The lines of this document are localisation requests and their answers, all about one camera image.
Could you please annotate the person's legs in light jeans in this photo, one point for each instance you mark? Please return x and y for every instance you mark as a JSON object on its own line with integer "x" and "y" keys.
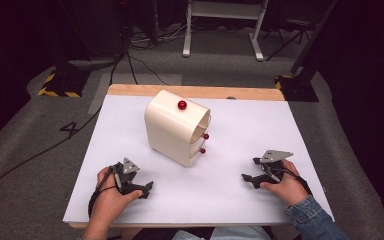
{"x": 226, "y": 233}

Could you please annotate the red ball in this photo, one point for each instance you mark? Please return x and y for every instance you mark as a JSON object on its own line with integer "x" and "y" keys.
{"x": 182, "y": 105}

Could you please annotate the white table mat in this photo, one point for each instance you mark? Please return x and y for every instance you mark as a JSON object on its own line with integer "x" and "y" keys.
{"x": 226, "y": 186}

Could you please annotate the black slanted stand pole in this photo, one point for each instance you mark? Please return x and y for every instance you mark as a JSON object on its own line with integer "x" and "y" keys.
{"x": 313, "y": 36}

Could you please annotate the person's left hand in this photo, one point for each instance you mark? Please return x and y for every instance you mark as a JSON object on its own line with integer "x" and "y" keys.
{"x": 108, "y": 203}

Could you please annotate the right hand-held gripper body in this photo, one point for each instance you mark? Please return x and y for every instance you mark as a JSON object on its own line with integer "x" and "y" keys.
{"x": 273, "y": 156}

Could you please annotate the white desk frame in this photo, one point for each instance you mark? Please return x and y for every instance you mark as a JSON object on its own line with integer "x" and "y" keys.
{"x": 225, "y": 10}

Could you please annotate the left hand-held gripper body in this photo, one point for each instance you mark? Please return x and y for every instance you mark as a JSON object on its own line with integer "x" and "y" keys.
{"x": 124, "y": 181}

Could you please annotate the black yellow striped stand base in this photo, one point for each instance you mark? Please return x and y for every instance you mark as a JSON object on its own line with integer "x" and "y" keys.
{"x": 63, "y": 85}
{"x": 298, "y": 88}

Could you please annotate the black tripod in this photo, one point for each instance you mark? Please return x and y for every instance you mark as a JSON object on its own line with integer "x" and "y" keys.
{"x": 293, "y": 36}

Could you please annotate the person's right hand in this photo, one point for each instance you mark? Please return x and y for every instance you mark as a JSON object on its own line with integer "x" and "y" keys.
{"x": 290, "y": 186}

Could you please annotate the cream drawer cabinet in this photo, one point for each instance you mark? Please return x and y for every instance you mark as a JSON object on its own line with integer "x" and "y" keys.
{"x": 173, "y": 130}

